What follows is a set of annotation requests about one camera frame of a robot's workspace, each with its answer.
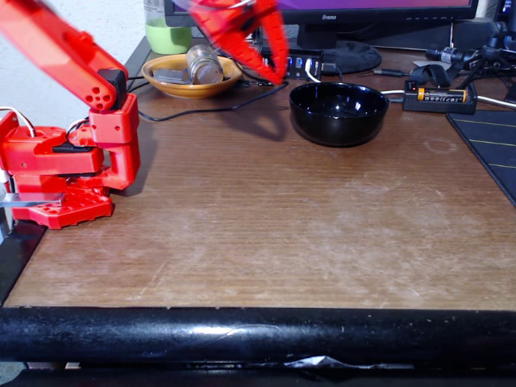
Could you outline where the black bowl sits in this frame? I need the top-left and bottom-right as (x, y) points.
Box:
(289, 81), (390, 148)

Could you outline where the black speaker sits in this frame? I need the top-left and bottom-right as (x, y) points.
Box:
(451, 19), (499, 52)

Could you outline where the black desk mat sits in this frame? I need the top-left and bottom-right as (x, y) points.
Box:
(446, 110), (516, 206)

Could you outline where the black computer monitor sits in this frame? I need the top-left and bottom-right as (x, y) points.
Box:
(164, 0), (481, 76)

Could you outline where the white USB cable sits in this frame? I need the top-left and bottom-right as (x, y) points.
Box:
(305, 59), (323, 84)

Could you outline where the black battery charger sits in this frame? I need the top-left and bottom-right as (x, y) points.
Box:
(402, 79), (478, 114)

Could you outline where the flat silver metal box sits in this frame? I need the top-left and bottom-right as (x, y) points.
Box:
(152, 67), (190, 85)

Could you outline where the glass jar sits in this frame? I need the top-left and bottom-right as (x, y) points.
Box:
(185, 44), (225, 85)

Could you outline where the black tripod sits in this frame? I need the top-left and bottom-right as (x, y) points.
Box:
(459, 19), (516, 92)

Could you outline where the black audio jack cable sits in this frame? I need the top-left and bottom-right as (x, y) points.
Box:
(356, 67), (410, 78)

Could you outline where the orange plate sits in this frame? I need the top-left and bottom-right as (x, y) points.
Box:
(140, 53), (244, 100)

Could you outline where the black flashlight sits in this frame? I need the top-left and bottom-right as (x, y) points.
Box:
(426, 43), (491, 68)

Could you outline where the yellow and black battery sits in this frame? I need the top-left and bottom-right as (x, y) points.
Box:
(417, 87), (468, 102)

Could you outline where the black strap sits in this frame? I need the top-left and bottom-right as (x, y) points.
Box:
(410, 63), (459, 89)

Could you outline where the black USB hub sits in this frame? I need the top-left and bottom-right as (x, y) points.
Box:
(257, 47), (324, 81)

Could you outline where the black table edge bar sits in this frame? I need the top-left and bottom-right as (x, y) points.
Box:
(0, 306), (516, 364)

